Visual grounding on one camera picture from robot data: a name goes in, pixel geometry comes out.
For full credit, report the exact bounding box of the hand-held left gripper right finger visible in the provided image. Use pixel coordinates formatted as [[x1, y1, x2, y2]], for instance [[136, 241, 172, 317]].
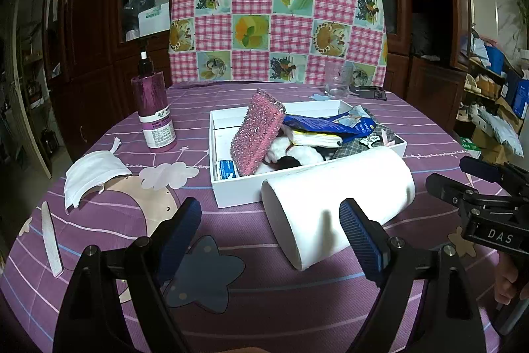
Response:
[[339, 198, 487, 353]]

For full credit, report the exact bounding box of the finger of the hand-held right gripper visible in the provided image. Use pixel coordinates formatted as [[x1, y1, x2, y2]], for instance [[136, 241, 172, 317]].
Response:
[[426, 172, 497, 213], [460, 155, 529, 197]]

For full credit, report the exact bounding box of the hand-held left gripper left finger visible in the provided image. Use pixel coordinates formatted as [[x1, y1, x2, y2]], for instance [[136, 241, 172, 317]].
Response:
[[53, 197, 203, 353]]

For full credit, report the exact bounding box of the white toilet paper roll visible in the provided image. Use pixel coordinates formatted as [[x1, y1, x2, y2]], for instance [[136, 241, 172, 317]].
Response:
[[261, 146, 416, 271]]

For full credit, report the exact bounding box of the white cardboard box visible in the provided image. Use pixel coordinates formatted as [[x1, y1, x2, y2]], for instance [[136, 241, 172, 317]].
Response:
[[209, 99, 408, 209]]

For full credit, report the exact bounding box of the small blue white packet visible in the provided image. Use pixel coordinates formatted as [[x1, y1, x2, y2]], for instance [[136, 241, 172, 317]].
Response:
[[217, 159, 237, 180]]

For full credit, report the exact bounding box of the plaid cloth pouch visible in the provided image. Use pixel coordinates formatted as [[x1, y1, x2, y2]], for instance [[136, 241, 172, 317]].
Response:
[[333, 111, 403, 160]]

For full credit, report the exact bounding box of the white and black plush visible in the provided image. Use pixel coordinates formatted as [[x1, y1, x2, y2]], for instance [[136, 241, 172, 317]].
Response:
[[264, 136, 331, 174]]

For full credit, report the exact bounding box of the plain blue packet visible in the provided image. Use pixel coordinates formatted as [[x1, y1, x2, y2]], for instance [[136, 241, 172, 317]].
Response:
[[283, 114, 364, 136]]

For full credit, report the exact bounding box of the pink glitter sponge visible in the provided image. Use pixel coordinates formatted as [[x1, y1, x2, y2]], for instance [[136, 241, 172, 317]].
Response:
[[230, 88, 287, 177]]

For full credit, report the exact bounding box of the person's right hand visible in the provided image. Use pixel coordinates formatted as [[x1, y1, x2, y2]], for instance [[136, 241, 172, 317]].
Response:
[[495, 258, 521, 302]]

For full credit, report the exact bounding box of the brown cardboard box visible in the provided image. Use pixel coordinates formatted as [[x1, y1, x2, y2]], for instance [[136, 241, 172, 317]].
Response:
[[471, 125, 517, 165]]

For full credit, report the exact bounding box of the green and white carton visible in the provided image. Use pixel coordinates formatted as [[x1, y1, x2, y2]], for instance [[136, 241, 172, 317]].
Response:
[[460, 137, 482, 157]]

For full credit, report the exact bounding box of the grey plastic bag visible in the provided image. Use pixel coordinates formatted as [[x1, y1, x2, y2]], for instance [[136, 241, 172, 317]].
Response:
[[475, 105, 525, 157]]

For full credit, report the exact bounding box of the purple printed tablecloth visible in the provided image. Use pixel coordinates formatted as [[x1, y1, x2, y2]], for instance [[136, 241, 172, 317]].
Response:
[[0, 80, 513, 353]]

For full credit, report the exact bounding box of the shelf of shoes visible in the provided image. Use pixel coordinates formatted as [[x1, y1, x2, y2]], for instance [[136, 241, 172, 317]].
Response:
[[459, 26, 529, 122]]

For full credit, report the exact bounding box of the white face mask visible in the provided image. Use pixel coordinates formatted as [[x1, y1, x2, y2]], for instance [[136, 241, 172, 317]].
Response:
[[64, 138, 133, 215]]

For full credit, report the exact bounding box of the purple pump bottle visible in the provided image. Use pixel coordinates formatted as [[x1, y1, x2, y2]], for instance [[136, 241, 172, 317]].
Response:
[[131, 43, 178, 154]]

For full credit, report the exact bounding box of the black plastic clip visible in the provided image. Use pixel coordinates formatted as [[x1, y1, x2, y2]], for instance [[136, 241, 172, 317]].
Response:
[[349, 85, 387, 101]]

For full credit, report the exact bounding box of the white nail file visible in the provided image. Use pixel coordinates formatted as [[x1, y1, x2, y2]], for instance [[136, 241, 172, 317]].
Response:
[[40, 201, 64, 278]]

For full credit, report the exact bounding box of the clear glass cup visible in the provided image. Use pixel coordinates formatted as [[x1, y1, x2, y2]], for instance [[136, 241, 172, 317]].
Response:
[[324, 61, 354, 99]]

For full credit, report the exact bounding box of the dark wooden cabinet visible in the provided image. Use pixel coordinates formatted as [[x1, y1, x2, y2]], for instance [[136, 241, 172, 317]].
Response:
[[41, 0, 476, 155]]

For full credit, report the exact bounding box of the white printed carton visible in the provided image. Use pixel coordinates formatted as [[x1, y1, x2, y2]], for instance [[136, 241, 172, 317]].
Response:
[[138, 1, 171, 38]]

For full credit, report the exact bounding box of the pink checked patchwork pillow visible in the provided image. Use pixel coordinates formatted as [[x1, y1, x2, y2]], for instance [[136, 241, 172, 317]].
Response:
[[167, 0, 388, 86]]

